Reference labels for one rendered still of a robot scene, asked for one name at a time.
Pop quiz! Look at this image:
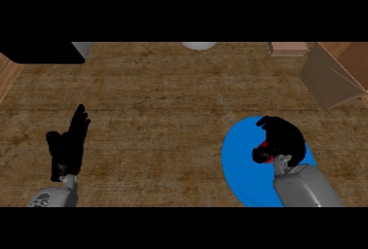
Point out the brown cardboard box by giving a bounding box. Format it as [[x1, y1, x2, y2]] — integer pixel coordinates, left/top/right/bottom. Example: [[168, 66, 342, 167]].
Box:
[[298, 42, 368, 111]]

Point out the grey appliance panel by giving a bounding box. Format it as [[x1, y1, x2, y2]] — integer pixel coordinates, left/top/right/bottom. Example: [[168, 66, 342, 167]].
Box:
[[71, 42, 94, 61]]

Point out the black appliance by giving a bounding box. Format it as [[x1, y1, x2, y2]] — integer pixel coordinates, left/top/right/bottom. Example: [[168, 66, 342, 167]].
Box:
[[0, 42, 85, 65]]

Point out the white round bowl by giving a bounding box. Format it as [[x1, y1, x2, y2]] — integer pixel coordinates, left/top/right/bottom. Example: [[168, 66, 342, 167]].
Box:
[[180, 42, 220, 52]]

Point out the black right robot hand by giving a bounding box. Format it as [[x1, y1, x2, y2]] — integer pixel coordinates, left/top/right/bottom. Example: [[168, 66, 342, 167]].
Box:
[[251, 115, 307, 168]]

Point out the red can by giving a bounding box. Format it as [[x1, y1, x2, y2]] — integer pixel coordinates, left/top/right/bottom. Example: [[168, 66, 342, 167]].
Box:
[[254, 140, 276, 163]]

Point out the pink box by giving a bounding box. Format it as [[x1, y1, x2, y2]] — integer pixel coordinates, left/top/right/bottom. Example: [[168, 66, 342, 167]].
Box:
[[266, 42, 308, 58]]

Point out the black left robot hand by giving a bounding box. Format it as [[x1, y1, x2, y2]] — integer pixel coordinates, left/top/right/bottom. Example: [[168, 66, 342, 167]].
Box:
[[44, 103, 91, 183]]

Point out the blue plate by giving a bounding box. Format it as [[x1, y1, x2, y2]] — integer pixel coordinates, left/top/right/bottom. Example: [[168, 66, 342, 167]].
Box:
[[220, 116, 317, 208]]

